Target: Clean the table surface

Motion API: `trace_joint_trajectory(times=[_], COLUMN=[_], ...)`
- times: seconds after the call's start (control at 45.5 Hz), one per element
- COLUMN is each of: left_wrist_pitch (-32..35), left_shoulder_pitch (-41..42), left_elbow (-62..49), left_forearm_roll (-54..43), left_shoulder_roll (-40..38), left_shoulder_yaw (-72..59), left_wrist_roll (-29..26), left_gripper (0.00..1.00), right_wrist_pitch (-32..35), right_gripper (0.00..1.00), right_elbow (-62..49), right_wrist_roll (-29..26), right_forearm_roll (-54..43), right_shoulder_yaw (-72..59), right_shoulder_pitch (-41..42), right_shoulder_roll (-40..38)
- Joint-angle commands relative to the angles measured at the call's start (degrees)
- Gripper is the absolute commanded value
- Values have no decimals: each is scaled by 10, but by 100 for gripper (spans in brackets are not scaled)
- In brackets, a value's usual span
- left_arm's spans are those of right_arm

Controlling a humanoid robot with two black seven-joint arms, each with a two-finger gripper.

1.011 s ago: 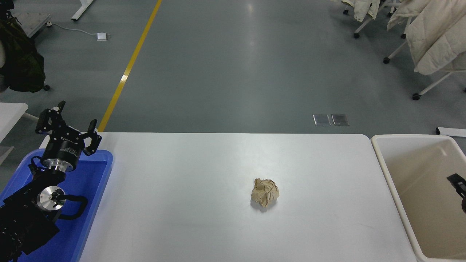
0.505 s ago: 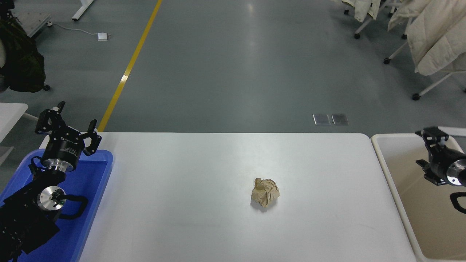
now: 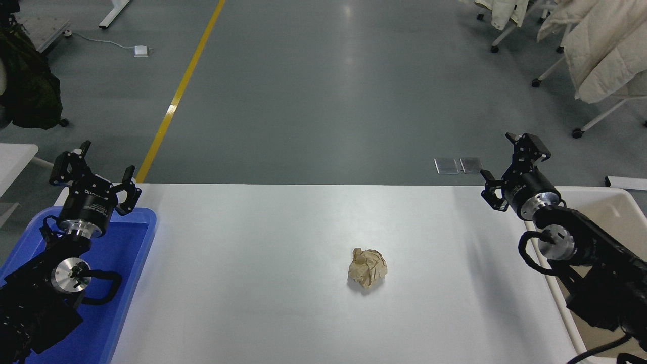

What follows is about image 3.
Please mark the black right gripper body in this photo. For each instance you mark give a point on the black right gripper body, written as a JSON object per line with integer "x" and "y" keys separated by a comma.
{"x": 525, "y": 189}

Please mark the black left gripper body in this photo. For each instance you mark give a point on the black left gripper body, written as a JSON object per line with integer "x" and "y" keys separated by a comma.
{"x": 91, "y": 207}

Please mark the tan paper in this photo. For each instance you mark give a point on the tan paper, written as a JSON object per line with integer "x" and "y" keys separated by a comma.
{"x": 368, "y": 268}

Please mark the white side table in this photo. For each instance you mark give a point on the white side table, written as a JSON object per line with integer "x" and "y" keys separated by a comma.
{"x": 15, "y": 162}

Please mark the blue plastic tray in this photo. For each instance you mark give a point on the blue plastic tray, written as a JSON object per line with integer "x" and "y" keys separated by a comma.
{"x": 126, "y": 283}

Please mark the dark green backpack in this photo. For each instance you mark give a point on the dark green backpack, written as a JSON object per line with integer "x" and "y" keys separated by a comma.
{"x": 33, "y": 86}

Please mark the large pale plastic bin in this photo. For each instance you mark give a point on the large pale plastic bin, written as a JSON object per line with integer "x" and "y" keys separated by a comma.
{"x": 616, "y": 217}

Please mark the white flat bar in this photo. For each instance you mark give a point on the white flat bar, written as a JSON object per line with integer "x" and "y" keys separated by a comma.
{"x": 627, "y": 183}

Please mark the large cream quilted coat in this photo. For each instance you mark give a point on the large cream quilted coat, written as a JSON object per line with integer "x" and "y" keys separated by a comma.
{"x": 606, "y": 50}

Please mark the white power brick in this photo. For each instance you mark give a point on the white power brick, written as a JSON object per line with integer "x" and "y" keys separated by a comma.
{"x": 141, "y": 50}

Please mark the small cream coat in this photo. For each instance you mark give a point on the small cream coat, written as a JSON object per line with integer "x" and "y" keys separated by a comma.
{"x": 503, "y": 12}

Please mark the grey wheeled platform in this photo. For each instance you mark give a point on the grey wheeled platform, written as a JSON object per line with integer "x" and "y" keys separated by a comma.
{"x": 50, "y": 28}

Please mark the white metal table foot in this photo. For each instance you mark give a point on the white metal table foot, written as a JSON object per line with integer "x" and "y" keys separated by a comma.
{"x": 113, "y": 14}

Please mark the black machine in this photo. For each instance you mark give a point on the black machine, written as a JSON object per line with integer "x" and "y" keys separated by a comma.
{"x": 7, "y": 7}

